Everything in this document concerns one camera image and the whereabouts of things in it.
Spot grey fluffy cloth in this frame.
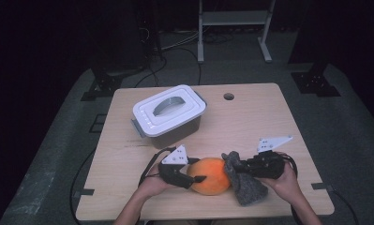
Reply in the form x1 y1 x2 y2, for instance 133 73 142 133
221 151 269 207

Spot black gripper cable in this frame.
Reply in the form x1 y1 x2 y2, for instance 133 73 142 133
281 152 360 225
138 145 178 188

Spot black stand base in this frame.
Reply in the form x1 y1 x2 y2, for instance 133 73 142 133
81 64 146 102
290 60 342 98

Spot orange plush toy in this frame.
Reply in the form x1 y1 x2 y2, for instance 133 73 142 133
186 157 232 197

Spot black equipment rack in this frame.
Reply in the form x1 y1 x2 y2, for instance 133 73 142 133
137 0 164 62

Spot black cable tangle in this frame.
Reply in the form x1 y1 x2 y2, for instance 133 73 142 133
202 31 235 45

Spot black floor cable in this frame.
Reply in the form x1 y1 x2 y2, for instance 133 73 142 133
134 46 203 89

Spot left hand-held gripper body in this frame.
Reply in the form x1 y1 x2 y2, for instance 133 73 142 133
157 144 197 190

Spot white box lid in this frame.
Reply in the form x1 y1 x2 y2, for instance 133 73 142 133
132 83 207 139

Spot white metal stand frame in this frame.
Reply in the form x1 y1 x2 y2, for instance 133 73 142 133
197 0 277 64

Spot black table edge bracket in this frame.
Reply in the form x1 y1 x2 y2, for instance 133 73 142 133
73 187 96 200
310 182 335 192

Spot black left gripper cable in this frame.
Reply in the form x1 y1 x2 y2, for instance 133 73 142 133
138 145 178 188

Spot light floor cables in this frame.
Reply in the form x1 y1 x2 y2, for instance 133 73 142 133
160 29 202 52

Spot person's left hand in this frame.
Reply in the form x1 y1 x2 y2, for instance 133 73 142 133
137 162 173 200

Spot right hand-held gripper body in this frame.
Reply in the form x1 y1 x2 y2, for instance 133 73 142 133
246 135 293 180

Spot brown transparent storage box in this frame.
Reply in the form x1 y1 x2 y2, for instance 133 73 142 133
130 90 207 150

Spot black cable beside table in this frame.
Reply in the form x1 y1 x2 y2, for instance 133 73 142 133
69 148 97 225

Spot person's right hand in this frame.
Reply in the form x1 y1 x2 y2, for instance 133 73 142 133
262 152 303 204

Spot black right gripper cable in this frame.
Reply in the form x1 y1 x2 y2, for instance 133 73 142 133
281 152 360 225

